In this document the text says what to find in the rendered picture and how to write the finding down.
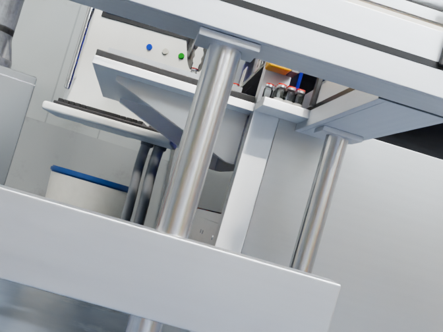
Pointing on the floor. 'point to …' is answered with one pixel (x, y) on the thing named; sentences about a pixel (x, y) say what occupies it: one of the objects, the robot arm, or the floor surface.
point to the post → (248, 171)
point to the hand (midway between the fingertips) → (195, 66)
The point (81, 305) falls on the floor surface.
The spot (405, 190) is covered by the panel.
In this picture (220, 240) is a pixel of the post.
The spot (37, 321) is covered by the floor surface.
